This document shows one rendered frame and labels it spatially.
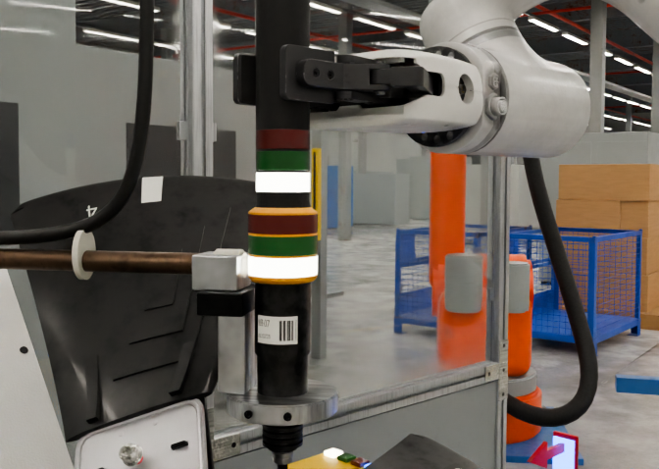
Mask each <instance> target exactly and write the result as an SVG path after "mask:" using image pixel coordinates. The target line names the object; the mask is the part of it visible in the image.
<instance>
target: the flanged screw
mask: <svg viewBox="0 0 659 469"><path fill-rule="evenodd" d="M142 454H143V451H142V448H141V447H140V446H139V445H137V444H133V443H125V444H124V445H123V446H122V447H121V449H120V451H119V457H120V459H121V460H122V461H123V463H124V465H126V466H129V467H130V466H134V465H136V464H140V463H141V462H142V460H143V456H142Z"/></svg>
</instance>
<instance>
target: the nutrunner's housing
mask: <svg viewBox="0 0 659 469"><path fill-rule="evenodd" d="M310 352H311V283H306V284H295V285H269V284H259V283H255V353H256V354H257V392H258V393H259V394H261V395H265V396H271V397H293V396H298V395H302V394H305V393H306V392H308V354H309V353H310ZM262 426H263V429H262V432H263V435H262V438H263V440H262V445H263V446H264V447H266V448H267V449H268V450H270V451H273V452H291V451H293V450H296V449H297V447H300V446H301V445H302V444H303V440H302V439H303V434H302V433H303V428H302V427H303V424H302V425H291V426H268V425H262Z"/></svg>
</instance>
